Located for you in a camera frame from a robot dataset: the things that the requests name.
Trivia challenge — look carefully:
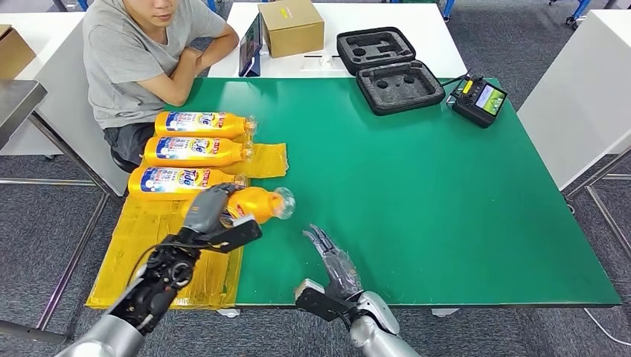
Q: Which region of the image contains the person's right hand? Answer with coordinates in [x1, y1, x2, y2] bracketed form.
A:
[180, 46, 203, 70]

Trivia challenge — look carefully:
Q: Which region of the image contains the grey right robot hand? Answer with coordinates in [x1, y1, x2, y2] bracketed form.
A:
[301, 224, 365, 303]

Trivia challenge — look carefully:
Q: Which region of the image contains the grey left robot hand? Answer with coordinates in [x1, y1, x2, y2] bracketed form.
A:
[182, 182, 246, 237]

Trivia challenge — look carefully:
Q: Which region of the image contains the orange detergent bottle clear cap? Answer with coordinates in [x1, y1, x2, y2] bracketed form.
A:
[143, 135, 254, 169]
[179, 186, 297, 228]
[154, 110, 258, 141]
[126, 166, 248, 202]

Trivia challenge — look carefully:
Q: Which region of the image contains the dark tablet with stand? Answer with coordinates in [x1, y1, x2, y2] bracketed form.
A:
[238, 13, 264, 78]

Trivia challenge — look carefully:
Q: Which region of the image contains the person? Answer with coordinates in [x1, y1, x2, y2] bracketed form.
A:
[82, 0, 240, 166]

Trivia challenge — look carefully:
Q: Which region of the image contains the yellow taped cardboard mat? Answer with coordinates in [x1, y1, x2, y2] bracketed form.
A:
[85, 141, 290, 312]

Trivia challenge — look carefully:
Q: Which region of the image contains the black stool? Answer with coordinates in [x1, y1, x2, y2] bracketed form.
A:
[110, 147, 139, 174]

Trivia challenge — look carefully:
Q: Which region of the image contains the closed brown cardboard box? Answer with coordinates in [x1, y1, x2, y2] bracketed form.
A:
[257, 0, 326, 59]

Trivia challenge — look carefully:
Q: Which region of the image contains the white side table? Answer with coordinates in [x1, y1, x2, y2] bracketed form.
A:
[0, 12, 130, 197]

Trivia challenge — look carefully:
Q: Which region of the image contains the open brown cardboard box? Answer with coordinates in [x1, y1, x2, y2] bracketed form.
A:
[0, 25, 37, 81]

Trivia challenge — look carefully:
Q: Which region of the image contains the grey metal table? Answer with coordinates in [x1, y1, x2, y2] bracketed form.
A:
[0, 80, 113, 346]

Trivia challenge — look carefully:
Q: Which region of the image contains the open black foam case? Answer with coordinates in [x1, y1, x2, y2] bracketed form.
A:
[336, 26, 447, 118]

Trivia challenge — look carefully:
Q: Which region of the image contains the black remote controller with screen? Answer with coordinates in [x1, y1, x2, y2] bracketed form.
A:
[447, 72, 509, 129]

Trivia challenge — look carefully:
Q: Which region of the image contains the white table with box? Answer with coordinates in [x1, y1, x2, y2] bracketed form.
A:
[208, 1, 468, 80]

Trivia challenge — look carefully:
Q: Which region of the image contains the white table with metal legs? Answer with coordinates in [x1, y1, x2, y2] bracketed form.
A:
[516, 10, 631, 261]

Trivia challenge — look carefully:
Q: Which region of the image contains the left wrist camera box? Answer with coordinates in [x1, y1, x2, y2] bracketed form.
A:
[196, 214, 263, 254]

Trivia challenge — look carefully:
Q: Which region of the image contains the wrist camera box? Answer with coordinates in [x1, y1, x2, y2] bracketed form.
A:
[294, 278, 357, 324]
[196, 214, 263, 254]

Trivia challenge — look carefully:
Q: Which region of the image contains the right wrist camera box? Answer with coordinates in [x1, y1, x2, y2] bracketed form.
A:
[294, 278, 357, 324]

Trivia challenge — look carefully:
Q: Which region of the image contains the white floor cable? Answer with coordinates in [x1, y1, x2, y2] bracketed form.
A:
[583, 308, 631, 347]

